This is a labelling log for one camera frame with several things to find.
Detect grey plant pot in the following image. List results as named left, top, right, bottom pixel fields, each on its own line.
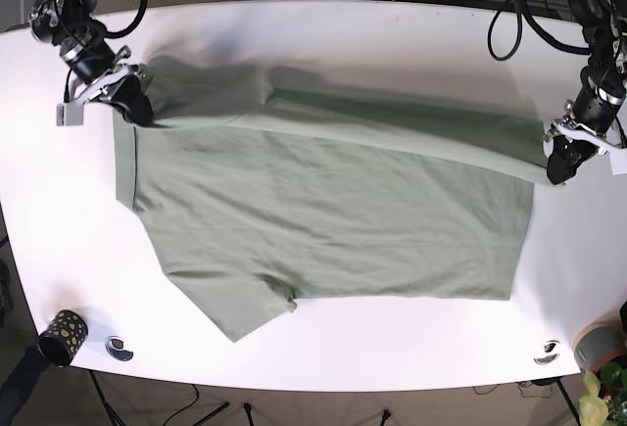
left=572, top=322, right=626, bottom=373

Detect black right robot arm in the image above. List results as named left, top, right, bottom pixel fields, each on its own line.
left=27, top=0, right=153, bottom=126

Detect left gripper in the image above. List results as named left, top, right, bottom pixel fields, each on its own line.
left=547, top=80, right=626, bottom=185

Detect light green T-shirt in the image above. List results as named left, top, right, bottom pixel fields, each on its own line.
left=114, top=57, right=547, bottom=342

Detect left table cable grommet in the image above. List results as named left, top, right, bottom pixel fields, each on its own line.
left=105, top=337, right=134, bottom=362

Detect table cable grommet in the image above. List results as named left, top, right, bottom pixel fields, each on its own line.
left=105, top=337, right=134, bottom=362
left=533, top=340, right=560, bottom=366

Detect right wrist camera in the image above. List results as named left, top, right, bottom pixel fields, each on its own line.
left=56, top=103, right=84, bottom=126

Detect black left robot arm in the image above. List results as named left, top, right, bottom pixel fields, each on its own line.
left=545, top=0, right=626, bottom=185

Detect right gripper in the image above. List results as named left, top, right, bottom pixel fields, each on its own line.
left=60, top=33, right=153, bottom=126

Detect black cup with gold spots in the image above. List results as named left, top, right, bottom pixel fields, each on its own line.
left=38, top=309, right=89, bottom=367

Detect right table cable grommet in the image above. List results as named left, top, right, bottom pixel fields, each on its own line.
left=533, top=340, right=560, bottom=366

